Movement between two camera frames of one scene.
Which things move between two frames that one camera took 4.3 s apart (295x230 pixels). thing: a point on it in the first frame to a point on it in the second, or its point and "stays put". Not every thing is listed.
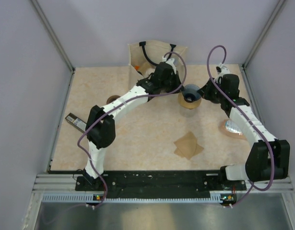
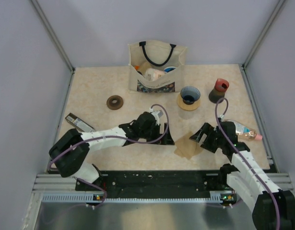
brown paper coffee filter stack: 186,146 stays put
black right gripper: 205,93 to 208,130
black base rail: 158,182 stays put
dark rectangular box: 76,122 stays put
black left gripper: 177,83 to 166,139
